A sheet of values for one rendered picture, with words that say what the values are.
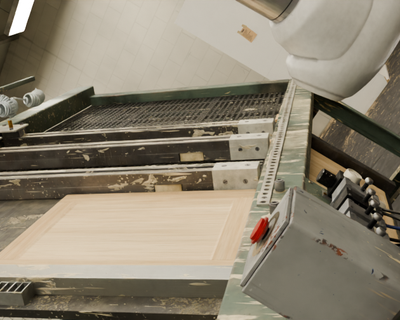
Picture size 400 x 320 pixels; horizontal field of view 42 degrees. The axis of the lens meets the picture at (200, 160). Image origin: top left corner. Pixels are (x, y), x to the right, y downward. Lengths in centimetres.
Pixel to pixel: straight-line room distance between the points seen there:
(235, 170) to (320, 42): 61
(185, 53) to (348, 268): 631
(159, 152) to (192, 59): 514
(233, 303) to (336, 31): 47
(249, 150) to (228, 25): 359
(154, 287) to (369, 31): 59
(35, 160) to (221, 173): 79
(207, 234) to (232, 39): 414
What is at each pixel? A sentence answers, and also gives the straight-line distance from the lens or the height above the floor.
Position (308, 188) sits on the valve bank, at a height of 80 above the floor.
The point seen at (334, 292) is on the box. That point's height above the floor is 83.
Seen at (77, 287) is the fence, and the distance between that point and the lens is 108.
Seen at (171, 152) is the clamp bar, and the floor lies 117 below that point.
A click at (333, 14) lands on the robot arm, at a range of 89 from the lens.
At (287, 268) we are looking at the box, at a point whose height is 90.
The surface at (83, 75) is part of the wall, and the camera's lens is 750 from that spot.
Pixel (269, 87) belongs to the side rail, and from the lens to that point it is 274.
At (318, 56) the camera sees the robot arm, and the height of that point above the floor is 98.
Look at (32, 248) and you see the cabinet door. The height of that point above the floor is 129.
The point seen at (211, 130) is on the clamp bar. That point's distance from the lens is 190.
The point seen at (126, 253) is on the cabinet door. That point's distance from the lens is 117.
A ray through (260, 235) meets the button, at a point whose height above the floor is 94.
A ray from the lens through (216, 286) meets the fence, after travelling 98.
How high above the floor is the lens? 104
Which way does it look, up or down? 1 degrees up
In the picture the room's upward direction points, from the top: 59 degrees counter-clockwise
